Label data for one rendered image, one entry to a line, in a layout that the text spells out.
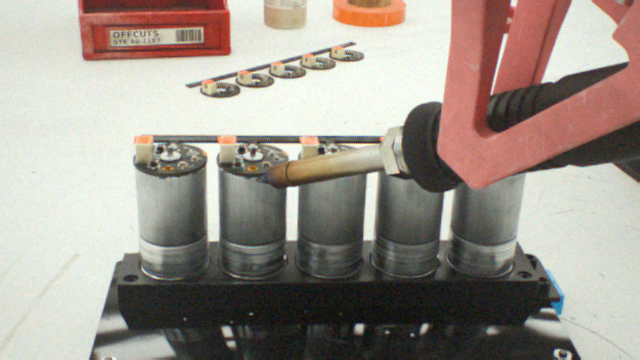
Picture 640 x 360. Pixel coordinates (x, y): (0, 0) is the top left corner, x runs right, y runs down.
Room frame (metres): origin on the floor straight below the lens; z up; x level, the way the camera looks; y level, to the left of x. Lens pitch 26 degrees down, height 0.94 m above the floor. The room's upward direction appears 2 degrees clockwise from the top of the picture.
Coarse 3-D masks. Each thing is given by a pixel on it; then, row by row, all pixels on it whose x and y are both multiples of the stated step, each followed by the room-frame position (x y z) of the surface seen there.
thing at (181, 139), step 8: (160, 136) 0.29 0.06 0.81; (168, 136) 0.29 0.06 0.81; (176, 136) 0.29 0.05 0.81; (184, 136) 0.29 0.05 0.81; (192, 136) 0.29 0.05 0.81; (200, 136) 0.29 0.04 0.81; (208, 136) 0.29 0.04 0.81; (216, 136) 0.29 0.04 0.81; (240, 136) 0.29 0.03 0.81; (248, 136) 0.29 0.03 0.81; (256, 136) 0.29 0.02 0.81; (264, 136) 0.29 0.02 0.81; (272, 136) 0.29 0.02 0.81; (280, 136) 0.29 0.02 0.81; (288, 136) 0.29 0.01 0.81; (296, 136) 0.29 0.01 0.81; (304, 136) 0.29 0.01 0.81; (312, 136) 0.29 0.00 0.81; (320, 136) 0.29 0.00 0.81; (328, 136) 0.29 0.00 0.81; (336, 136) 0.29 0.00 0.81; (344, 136) 0.29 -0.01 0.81; (352, 136) 0.29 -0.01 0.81; (360, 136) 0.29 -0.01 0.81; (368, 136) 0.29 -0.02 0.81; (376, 136) 0.29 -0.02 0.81; (384, 136) 0.29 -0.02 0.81
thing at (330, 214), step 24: (312, 192) 0.26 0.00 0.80; (336, 192) 0.26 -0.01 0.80; (360, 192) 0.26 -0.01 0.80; (312, 216) 0.26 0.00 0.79; (336, 216) 0.26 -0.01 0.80; (360, 216) 0.27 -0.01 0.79; (312, 240) 0.26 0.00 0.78; (336, 240) 0.26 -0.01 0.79; (360, 240) 0.27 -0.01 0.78; (312, 264) 0.26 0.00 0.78; (336, 264) 0.26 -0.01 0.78; (360, 264) 0.27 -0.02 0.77
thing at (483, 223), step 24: (456, 192) 0.27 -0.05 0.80; (480, 192) 0.27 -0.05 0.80; (504, 192) 0.27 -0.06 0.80; (456, 216) 0.27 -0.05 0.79; (480, 216) 0.27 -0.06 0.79; (504, 216) 0.27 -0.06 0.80; (456, 240) 0.27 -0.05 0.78; (480, 240) 0.27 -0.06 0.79; (504, 240) 0.27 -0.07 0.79; (456, 264) 0.27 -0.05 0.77; (480, 264) 0.27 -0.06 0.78; (504, 264) 0.27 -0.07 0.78
